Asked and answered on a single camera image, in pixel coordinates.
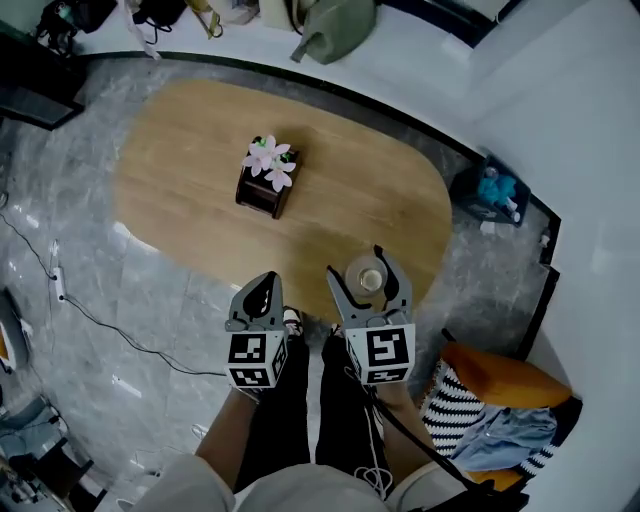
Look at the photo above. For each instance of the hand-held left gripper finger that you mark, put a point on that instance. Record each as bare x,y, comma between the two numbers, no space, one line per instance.
240,307
276,305

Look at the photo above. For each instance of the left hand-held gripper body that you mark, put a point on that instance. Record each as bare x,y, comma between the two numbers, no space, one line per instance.
250,355

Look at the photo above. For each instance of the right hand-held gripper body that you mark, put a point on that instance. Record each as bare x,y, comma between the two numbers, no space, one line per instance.
385,350

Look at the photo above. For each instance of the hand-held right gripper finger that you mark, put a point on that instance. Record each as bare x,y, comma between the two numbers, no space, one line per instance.
347,310
402,295

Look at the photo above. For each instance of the clear glass cup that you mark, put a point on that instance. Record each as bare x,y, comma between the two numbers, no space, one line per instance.
367,277

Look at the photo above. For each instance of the person's right forearm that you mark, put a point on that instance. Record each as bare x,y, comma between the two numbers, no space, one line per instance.
405,430

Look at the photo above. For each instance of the person's left forearm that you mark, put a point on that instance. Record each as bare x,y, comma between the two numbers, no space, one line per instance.
225,440

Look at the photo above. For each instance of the green shoulder bag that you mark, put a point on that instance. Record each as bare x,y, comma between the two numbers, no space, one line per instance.
340,25

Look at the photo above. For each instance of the wooden coffee table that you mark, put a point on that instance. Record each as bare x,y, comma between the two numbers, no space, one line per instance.
200,200

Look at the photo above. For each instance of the thin silver wrist band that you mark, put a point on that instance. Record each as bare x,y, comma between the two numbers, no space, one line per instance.
250,394

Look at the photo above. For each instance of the person's black trousers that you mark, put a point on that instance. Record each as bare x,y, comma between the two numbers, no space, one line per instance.
280,415

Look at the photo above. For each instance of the black white striped blanket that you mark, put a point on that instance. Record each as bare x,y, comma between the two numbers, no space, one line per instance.
445,410

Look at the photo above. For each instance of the crumpled white paper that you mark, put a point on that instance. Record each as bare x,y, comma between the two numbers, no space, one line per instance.
487,227

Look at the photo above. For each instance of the dark wooden tissue box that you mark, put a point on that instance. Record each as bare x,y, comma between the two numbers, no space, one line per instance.
260,197

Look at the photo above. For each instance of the orange sofa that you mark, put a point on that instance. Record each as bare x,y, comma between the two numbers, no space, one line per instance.
500,375

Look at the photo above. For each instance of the dark blue waste bin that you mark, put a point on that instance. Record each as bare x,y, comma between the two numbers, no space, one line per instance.
467,195

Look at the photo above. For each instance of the crumpled teal cloth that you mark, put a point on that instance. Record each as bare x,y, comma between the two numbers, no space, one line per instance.
497,189

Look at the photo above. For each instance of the person's white shirt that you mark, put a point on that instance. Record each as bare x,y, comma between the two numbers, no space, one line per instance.
300,490

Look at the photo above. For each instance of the pale pink artificial flowers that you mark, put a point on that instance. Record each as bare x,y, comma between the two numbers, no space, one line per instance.
267,160

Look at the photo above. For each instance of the blue denim garment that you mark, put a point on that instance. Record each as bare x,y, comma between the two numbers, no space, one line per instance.
505,437

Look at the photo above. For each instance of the small white object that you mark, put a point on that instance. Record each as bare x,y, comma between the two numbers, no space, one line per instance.
544,240

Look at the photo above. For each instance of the white power strip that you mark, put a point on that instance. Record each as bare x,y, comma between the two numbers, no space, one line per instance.
59,284

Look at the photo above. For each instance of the grey white floor appliance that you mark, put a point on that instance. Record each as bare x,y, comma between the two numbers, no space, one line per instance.
12,330

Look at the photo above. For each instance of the yellow bag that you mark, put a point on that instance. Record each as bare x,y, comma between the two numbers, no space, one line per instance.
207,17

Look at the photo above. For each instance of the patterned blue white bag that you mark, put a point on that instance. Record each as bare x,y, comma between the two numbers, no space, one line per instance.
240,7

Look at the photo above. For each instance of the black cabinet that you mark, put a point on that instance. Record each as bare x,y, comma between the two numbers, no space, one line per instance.
35,85

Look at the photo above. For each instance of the dark handbag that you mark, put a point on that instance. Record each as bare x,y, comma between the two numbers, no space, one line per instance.
160,12

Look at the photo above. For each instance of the black backpack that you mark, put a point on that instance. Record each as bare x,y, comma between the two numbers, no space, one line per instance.
85,15

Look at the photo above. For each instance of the green water bottle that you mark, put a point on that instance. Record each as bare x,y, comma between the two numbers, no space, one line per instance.
61,11

